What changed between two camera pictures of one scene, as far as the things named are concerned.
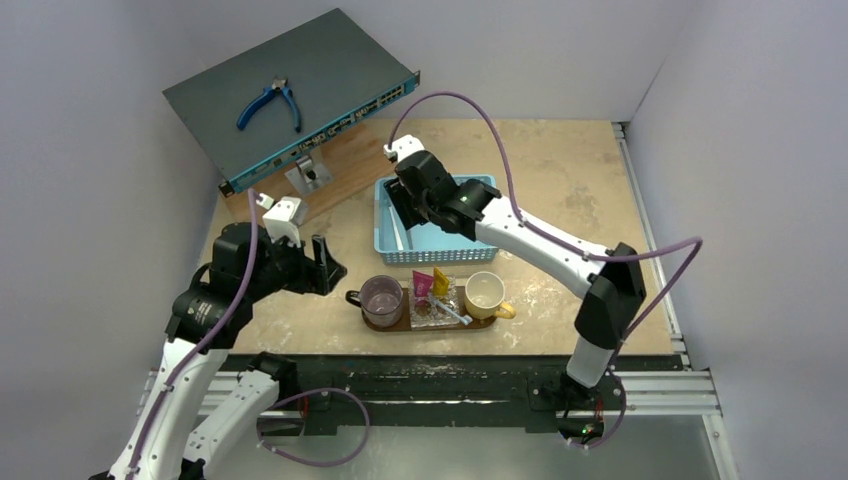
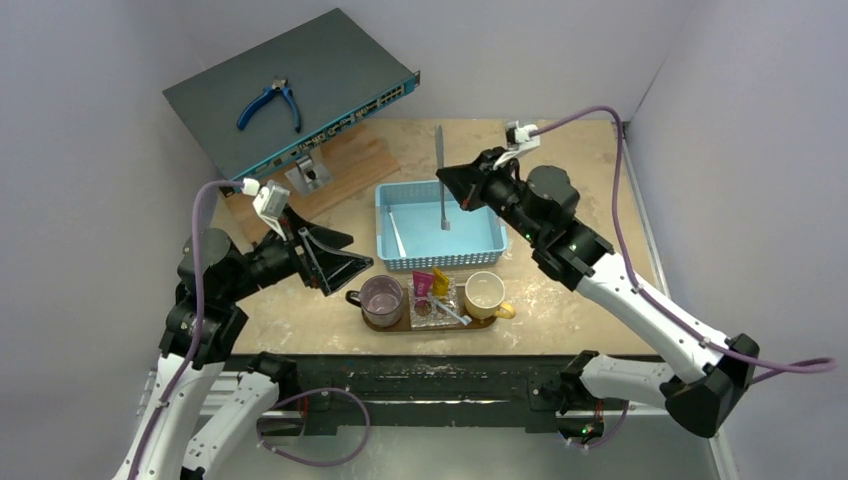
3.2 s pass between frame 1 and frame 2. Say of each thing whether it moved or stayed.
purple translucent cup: stayed
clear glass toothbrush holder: stayed
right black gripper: moved
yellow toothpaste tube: stayed
